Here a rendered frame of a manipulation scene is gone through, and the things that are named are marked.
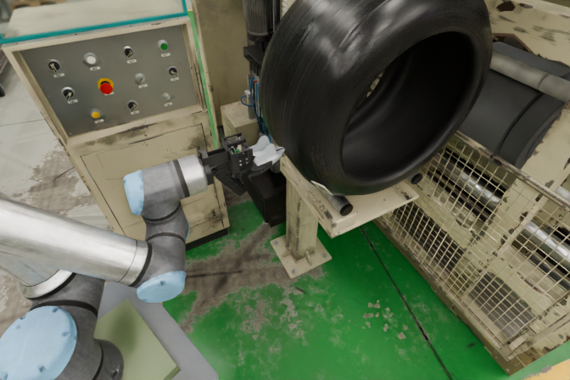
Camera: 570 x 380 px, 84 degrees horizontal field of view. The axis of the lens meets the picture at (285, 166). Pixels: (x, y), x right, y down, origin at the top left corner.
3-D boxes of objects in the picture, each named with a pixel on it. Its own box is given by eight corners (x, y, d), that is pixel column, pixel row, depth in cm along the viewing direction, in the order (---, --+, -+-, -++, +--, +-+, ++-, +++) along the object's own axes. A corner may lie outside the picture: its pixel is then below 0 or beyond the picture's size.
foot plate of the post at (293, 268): (270, 242, 192) (269, 238, 189) (308, 225, 201) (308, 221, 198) (291, 279, 174) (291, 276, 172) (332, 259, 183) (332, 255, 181)
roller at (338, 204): (290, 138, 115) (298, 142, 118) (283, 148, 116) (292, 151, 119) (347, 204, 92) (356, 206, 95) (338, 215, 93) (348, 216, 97)
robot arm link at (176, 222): (151, 262, 76) (134, 231, 68) (154, 225, 85) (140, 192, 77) (191, 254, 78) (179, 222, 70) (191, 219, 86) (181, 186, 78)
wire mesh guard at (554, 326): (358, 200, 176) (385, 86, 129) (361, 199, 177) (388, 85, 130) (507, 363, 118) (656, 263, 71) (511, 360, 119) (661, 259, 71)
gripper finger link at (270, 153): (289, 141, 77) (254, 152, 74) (289, 159, 81) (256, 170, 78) (283, 134, 79) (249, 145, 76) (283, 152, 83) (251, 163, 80)
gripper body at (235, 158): (255, 148, 73) (203, 164, 68) (258, 176, 78) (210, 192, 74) (243, 131, 78) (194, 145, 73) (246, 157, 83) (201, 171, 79)
